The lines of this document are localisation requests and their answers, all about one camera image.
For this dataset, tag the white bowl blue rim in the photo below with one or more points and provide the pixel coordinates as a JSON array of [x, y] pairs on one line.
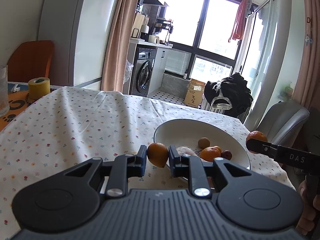
[[194, 135]]

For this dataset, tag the orange tangerine in bowl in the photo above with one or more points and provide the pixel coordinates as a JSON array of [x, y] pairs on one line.
[[210, 153]]

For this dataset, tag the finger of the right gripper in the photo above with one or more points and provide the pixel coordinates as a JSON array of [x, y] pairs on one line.
[[261, 147]]

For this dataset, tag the pink curtain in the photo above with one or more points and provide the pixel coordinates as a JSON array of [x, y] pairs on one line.
[[306, 91], [118, 45]]

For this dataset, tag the black clothes pile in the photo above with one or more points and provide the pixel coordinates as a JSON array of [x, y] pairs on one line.
[[230, 95]]

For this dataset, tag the white kitchen counter cabinet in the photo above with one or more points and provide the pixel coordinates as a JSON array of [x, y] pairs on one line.
[[158, 67]]

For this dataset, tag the small orange kumquat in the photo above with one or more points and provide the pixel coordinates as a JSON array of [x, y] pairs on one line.
[[157, 154]]

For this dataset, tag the grey washing machine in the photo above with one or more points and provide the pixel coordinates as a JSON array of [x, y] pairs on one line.
[[142, 70]]

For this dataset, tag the person's right hand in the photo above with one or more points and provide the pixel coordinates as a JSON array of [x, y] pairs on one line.
[[306, 222]]

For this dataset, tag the white refrigerator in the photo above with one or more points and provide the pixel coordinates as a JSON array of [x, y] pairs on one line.
[[79, 30]]

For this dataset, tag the cardboard box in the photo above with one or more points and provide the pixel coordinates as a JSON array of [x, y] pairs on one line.
[[194, 95]]

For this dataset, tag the wooden cutting board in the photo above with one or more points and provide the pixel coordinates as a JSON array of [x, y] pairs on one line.
[[137, 24]]

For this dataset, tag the orange chair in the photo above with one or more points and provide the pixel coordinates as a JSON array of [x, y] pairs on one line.
[[30, 60]]

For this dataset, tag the grey chair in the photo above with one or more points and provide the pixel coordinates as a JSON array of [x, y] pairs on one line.
[[282, 122]]

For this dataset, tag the red hanging towel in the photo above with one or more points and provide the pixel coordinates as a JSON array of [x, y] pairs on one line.
[[243, 12]]

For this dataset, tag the black dish rack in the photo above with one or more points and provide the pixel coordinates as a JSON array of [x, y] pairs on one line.
[[163, 28]]

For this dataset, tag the small red fruit in bowl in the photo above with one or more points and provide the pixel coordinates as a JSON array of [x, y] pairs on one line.
[[226, 154]]

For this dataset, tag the floral white tablecloth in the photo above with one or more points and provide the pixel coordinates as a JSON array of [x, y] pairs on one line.
[[71, 125]]

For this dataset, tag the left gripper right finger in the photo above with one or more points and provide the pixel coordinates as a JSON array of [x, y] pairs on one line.
[[190, 167]]

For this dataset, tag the large orange tangerine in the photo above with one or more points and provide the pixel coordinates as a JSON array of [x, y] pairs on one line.
[[256, 135]]

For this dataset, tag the clear drinking glass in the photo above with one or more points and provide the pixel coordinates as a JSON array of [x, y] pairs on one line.
[[4, 102]]

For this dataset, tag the small peeled pomelo segment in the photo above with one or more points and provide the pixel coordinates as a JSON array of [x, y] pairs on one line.
[[182, 150]]

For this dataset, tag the brown kiwi fruit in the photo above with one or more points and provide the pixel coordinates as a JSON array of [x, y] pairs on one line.
[[203, 142]]

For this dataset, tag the right pink curtain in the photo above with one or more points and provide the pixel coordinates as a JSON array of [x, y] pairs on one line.
[[306, 91]]

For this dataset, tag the yellow tape roll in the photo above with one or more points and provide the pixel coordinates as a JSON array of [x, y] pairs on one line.
[[38, 87]]

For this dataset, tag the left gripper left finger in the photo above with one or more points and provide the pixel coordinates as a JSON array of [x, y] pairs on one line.
[[121, 169]]

